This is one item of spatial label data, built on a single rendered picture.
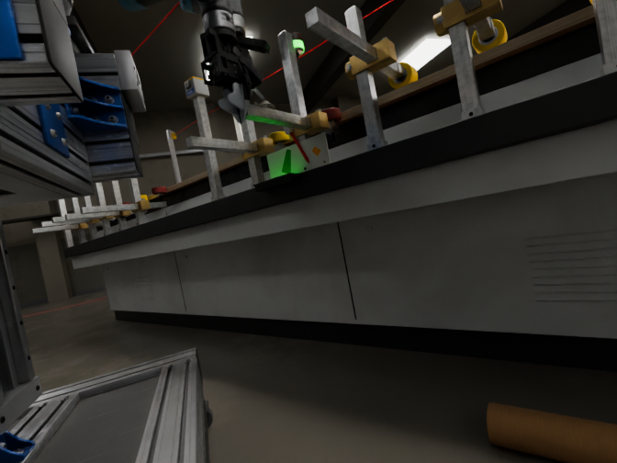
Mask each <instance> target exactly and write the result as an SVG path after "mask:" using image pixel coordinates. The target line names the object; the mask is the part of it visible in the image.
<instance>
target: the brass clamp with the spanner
mask: <svg viewBox="0 0 617 463"><path fill-rule="evenodd" d="M306 117H307V118H310V124H311V128H308V129H306V130H300V129H294V128H293V130H294V132H293V133H294V135H295V137H296V138H297V137H299V136H301V135H304V134H307V135H314V134H316V133H319V132H321V131H324V130H327V129H329V128H330V127H329V121H328V117H327V113H324V112H321V111H316V112H314V113H312V114H310V115H307V116H306Z"/></svg>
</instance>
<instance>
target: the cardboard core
mask: <svg viewBox="0 0 617 463"><path fill-rule="evenodd" d="M487 425H488V438H489V441H490V443H491V444H492V445H495V446H502V447H506V448H509V449H513V450H517V451H521V452H524V453H528V454H532V455H536V456H539V457H546V458H550V459H553V460H557V461H561V462H565V463H617V424H613V423H604V422H598V421H592V420H588V419H582V418H577V417H572V416H566V415H562V414H556V413H550V412H541V411H536V410H531V409H525V408H521V407H515V406H510V405H505V404H499V403H495V402H490V403H489V404H488V411H487Z"/></svg>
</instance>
